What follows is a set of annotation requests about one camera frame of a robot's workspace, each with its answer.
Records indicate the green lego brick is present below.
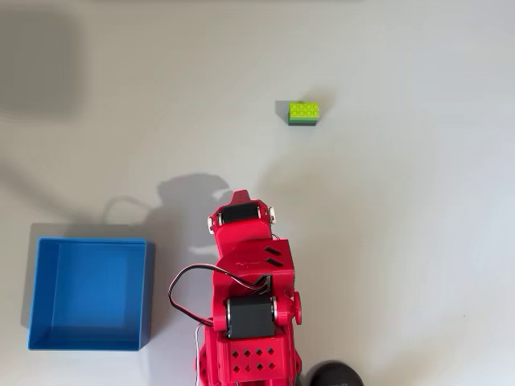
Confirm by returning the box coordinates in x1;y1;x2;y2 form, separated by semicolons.
287;101;322;127

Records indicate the red perforated robot base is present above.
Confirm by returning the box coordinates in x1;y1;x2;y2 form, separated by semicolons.
195;347;303;386

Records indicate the blue plastic box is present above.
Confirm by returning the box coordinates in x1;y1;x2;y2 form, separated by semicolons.
27;236;156;351

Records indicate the black round object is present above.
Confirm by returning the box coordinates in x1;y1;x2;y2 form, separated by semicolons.
301;360;365;386

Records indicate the black red servo cable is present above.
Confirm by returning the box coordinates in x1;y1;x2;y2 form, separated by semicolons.
168;263;271;327

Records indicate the thin white cable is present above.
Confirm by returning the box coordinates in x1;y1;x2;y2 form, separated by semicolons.
194;323;203;386

